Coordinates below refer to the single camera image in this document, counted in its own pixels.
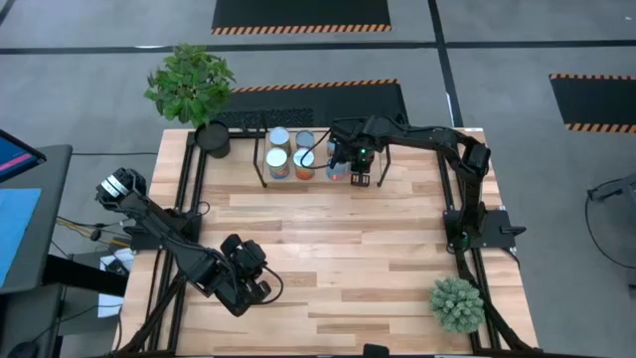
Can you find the leafy green plant black pot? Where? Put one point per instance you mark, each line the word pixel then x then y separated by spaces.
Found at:
pixel 191 84

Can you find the black hazard-striped floor mat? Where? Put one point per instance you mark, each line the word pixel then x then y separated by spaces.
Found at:
pixel 596 102
pixel 298 12
pixel 308 102

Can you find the orange label tin can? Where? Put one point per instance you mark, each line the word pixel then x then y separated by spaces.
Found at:
pixel 304 171

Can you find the grey desk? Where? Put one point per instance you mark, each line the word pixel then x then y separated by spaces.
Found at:
pixel 54 209

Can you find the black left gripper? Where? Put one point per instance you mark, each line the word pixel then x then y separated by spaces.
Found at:
pixel 243 268

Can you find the wooden shelf black metal legs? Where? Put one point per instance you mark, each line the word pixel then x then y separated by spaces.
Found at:
pixel 323 183

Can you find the tomatoes label tin can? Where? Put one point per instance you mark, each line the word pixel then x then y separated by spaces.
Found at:
pixel 276 160

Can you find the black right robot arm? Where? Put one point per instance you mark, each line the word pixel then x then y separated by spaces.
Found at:
pixel 427 136

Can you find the pears label tin can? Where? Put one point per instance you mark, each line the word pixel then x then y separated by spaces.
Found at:
pixel 279 136

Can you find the blue red label tin can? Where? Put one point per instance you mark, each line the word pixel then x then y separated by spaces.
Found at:
pixel 338 173

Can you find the small black object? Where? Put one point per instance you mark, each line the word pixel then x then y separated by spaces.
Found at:
pixel 376 351

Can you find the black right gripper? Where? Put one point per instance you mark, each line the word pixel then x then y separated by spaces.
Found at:
pixel 358 141

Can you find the small pale green succulent plant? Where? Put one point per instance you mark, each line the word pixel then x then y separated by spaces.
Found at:
pixel 456 304

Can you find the black aluminium table frame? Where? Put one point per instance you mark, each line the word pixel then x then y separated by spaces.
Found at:
pixel 184 164

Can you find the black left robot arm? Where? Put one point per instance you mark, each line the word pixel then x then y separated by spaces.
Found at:
pixel 159 233

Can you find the computer monitor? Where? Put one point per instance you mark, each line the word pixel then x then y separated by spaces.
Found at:
pixel 17 156

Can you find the white paper sheets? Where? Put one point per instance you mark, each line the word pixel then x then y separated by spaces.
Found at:
pixel 107 304

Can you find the black desk crossbar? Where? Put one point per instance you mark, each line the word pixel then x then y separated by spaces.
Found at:
pixel 84 276

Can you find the white red-yellow label tin can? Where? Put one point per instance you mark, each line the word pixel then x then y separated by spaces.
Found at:
pixel 304 139

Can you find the blue sheet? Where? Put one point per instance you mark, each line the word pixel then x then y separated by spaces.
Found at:
pixel 17 233

